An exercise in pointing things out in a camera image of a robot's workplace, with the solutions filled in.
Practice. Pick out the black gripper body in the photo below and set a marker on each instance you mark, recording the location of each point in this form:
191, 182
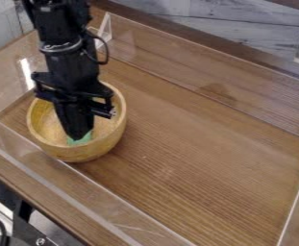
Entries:
71, 80

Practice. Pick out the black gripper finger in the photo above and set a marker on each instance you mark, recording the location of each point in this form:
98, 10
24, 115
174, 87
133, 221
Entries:
86, 120
67, 115

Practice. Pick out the green rectangular block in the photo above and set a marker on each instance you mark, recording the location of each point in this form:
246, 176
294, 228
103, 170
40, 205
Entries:
83, 140

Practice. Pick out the brown wooden bowl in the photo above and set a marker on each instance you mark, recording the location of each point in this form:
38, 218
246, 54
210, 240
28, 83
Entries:
48, 135

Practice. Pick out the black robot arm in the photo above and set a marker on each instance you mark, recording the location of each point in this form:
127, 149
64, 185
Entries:
60, 22

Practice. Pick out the clear acrylic corner bracket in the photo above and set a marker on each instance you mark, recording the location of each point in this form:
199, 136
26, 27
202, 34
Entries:
103, 30

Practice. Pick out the clear acrylic tray wall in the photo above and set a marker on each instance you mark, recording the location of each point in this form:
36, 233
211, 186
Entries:
205, 171

